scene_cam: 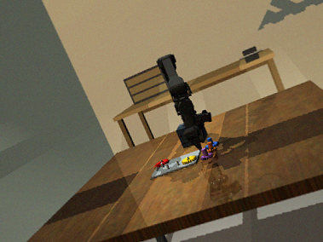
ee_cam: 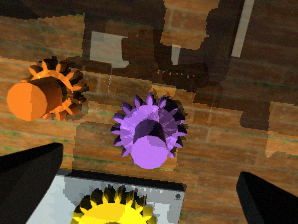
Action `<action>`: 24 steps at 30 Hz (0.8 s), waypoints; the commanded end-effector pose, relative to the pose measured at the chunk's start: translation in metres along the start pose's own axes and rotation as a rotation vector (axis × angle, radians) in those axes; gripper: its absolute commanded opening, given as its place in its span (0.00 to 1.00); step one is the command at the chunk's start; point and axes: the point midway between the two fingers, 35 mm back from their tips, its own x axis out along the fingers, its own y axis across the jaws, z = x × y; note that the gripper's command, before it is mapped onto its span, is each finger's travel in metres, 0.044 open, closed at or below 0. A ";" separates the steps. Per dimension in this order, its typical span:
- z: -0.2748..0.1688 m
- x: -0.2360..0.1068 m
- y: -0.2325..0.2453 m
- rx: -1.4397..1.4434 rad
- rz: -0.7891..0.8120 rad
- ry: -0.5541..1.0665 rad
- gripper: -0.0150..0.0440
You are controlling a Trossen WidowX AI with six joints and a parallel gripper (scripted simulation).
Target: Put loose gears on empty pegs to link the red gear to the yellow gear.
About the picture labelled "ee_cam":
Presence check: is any yellow gear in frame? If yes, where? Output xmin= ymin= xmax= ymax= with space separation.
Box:
xmin=70 ymin=187 xmax=157 ymax=224

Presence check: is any orange gear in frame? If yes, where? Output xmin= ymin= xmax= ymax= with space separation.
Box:
xmin=7 ymin=59 xmax=87 ymax=121

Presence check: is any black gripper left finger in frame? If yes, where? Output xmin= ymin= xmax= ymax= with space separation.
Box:
xmin=0 ymin=142 xmax=64 ymax=224

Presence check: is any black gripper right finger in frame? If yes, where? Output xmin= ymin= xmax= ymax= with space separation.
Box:
xmin=236 ymin=171 xmax=298 ymax=224

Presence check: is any grey flat board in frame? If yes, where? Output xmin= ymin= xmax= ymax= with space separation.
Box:
xmin=26 ymin=170 xmax=185 ymax=224

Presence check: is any purple gear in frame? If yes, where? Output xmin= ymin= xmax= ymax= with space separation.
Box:
xmin=110 ymin=92 xmax=187 ymax=169

